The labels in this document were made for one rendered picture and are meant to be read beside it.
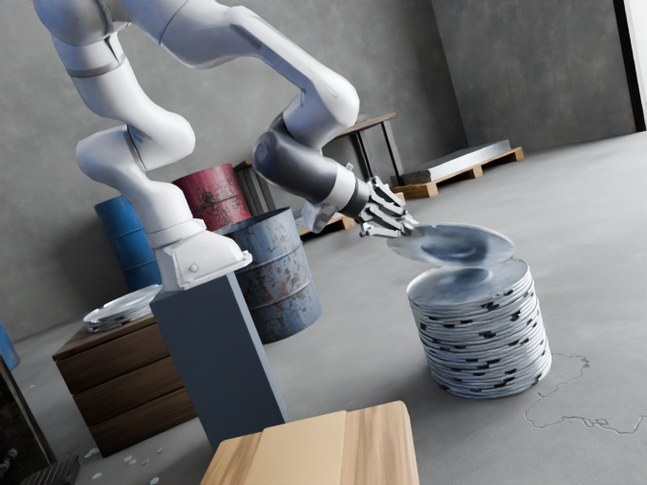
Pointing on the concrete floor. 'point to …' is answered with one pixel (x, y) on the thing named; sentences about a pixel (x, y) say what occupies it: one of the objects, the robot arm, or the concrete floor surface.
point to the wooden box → (124, 383)
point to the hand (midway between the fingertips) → (409, 226)
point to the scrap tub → (274, 274)
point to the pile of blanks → (486, 344)
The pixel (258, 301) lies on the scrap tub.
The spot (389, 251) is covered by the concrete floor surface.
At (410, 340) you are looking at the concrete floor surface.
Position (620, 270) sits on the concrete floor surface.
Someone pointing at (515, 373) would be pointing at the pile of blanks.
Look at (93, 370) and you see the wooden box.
